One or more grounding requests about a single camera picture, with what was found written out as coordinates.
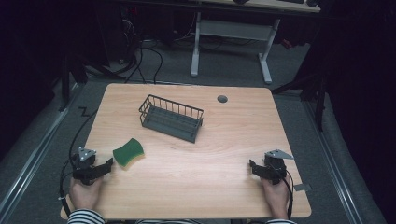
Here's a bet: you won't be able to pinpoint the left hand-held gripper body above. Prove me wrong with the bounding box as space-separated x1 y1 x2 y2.
71 146 97 187

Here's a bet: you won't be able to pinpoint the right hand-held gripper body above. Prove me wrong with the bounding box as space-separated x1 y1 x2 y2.
262 148 295 187

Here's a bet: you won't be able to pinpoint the green sponge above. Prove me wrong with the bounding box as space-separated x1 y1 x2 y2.
112 137 146 169

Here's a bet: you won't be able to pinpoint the dark grey wire rack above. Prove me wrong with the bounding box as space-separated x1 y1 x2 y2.
138 93 205 145

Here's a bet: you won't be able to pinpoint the person's left hand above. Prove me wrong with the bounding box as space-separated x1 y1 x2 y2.
68 176 104 213

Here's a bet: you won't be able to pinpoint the person's right hand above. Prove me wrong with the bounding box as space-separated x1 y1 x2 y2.
260 176 291 221

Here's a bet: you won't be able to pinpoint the grey tape piece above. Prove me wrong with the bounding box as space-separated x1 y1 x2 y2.
293 183 313 192

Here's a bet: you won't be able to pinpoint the black stand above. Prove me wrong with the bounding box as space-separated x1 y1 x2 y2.
271 71 328 133
57 52 92 113

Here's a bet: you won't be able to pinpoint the white-framed wooden desk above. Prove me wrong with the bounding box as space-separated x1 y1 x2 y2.
189 0 322 86

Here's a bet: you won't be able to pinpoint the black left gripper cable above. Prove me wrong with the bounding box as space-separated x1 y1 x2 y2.
58 107 98 218

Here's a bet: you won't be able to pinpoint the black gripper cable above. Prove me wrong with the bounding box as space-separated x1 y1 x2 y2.
58 107 98 218
272 163 295 220

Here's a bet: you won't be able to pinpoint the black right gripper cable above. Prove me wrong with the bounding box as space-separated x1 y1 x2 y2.
272 163 295 220

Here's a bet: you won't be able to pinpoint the metal floor rail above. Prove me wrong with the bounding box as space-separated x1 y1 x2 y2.
302 98 363 224
0 83 82 216

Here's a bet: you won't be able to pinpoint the black floor cables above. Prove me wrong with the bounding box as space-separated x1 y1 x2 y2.
83 18 200 86

